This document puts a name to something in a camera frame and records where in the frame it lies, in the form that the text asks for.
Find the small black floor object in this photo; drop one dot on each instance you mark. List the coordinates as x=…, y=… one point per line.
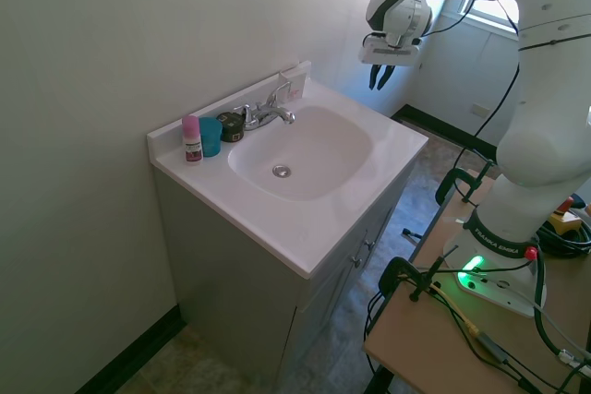
x=409, y=233

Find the black C clamp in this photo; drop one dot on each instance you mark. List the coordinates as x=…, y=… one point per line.
x=445, y=184
x=392, y=269

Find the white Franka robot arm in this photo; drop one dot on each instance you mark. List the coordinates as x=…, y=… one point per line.
x=531, y=172

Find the white sink vanity top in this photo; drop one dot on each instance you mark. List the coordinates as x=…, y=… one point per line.
x=277, y=223

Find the bright window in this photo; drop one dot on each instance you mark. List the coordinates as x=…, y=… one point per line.
x=489, y=11

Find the chrome faucet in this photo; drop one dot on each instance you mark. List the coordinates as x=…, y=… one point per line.
x=265, y=115

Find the blue plastic cup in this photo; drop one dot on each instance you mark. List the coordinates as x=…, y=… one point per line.
x=211, y=137

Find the red connector cap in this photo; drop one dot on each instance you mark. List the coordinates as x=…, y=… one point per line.
x=531, y=254

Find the black baseboard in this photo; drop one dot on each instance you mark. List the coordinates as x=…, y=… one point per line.
x=438, y=125
x=134, y=352

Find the wooden table board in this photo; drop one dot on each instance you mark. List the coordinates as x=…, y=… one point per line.
x=415, y=343

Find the pink capped white bottle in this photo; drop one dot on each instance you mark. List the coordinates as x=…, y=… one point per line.
x=192, y=142

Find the white wall outlet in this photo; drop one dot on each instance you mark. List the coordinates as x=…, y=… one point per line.
x=480, y=110

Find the chrome sink drain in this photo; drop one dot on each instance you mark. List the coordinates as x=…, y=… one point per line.
x=282, y=170

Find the grey vanity cabinet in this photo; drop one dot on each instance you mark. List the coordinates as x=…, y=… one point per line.
x=231, y=274

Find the black round jar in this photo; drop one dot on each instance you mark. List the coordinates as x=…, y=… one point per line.
x=231, y=126

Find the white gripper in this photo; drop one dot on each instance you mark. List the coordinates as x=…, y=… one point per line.
x=392, y=53

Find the metal cabinet knob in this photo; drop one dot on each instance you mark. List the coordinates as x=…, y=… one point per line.
x=355, y=260
x=368, y=243

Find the yellow emergency stop box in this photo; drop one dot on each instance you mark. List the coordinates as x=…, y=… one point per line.
x=569, y=220

